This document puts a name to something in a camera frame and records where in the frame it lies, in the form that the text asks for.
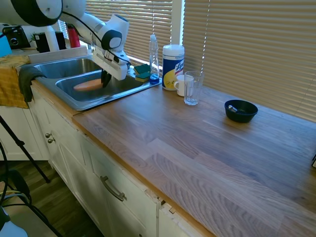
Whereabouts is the black bowl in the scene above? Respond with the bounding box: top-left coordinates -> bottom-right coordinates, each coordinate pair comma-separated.
224,99 -> 259,123

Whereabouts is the blue box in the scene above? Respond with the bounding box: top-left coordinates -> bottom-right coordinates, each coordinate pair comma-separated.
0,36 -> 12,58

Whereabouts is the stainless steel double sink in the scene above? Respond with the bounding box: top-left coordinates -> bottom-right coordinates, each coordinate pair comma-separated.
31,55 -> 163,112

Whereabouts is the Lysol wipes canister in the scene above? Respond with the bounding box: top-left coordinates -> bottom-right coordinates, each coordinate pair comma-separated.
161,44 -> 186,92

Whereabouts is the green and yellow sponge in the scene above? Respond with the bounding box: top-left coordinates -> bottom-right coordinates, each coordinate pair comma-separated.
133,64 -> 151,75
134,72 -> 151,83

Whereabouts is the wide beige window blind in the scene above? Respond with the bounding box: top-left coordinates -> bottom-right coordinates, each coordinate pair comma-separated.
183,0 -> 316,123

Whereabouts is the black canister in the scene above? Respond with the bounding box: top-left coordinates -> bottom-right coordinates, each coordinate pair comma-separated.
54,31 -> 67,50
34,32 -> 51,54

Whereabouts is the clear dish soap bottle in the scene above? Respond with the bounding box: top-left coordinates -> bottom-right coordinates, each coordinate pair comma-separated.
148,34 -> 160,86

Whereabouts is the white kitchen cabinet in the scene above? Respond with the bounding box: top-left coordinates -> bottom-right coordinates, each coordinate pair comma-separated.
0,85 -> 198,237

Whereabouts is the white mug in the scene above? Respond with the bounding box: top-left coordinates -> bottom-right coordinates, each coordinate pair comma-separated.
173,75 -> 195,97

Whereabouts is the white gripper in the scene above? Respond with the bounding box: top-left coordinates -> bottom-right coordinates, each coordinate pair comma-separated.
92,48 -> 132,88

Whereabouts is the black coffee machine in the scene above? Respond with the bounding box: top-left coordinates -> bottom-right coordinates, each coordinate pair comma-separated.
1,25 -> 32,49

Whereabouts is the grey dish cloth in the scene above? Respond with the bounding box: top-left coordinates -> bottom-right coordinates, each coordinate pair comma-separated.
18,65 -> 47,103

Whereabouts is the yellow patterned towel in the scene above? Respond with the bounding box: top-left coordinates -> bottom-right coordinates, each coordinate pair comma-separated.
0,55 -> 32,110

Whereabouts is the black cables and stand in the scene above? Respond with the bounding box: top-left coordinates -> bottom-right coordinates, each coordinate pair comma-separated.
0,142 -> 63,237

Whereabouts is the red bottle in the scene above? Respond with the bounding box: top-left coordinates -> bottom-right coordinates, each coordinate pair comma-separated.
66,23 -> 81,49

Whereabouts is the metal bar cabinet handle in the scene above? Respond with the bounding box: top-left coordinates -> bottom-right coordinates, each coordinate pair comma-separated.
99,175 -> 127,202

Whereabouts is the clear drinking glass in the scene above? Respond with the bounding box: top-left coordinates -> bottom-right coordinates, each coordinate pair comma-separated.
183,71 -> 204,106

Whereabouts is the orange round plate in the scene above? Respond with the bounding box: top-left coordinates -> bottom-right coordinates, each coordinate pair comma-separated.
73,79 -> 103,93

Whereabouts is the black tripod leg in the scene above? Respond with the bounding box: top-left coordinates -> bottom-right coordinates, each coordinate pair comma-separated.
0,114 -> 52,184

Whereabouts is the narrow beige window blind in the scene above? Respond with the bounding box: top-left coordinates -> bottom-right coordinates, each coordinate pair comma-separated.
85,0 -> 173,68

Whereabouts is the white window frame post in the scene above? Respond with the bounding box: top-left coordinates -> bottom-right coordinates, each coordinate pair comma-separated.
171,0 -> 186,47

